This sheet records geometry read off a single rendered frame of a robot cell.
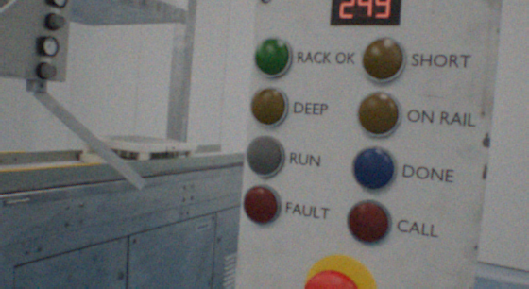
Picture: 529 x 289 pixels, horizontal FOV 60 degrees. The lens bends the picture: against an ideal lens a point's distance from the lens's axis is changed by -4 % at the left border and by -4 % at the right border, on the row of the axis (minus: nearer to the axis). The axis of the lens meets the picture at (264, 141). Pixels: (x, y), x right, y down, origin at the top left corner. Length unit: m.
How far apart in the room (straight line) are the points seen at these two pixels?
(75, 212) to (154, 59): 4.19
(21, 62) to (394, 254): 0.76
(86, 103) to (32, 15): 5.07
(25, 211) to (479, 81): 0.87
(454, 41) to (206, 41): 4.49
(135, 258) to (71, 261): 0.23
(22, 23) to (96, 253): 0.59
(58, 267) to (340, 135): 0.93
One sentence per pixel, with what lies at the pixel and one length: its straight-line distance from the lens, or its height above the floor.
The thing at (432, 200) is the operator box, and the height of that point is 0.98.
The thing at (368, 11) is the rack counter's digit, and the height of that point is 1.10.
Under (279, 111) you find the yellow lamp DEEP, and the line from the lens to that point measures 0.34.
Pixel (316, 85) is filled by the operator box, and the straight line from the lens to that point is 0.33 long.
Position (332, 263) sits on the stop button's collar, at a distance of 0.34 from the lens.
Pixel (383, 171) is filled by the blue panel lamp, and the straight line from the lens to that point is 0.31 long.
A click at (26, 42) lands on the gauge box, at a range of 0.95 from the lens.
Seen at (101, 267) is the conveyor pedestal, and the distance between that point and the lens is 1.27.
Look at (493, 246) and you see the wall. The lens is 3.76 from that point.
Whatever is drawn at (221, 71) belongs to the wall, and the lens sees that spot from 4.60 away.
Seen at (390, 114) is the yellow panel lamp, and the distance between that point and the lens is 0.31.
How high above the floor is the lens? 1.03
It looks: 3 degrees down
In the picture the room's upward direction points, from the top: 4 degrees clockwise
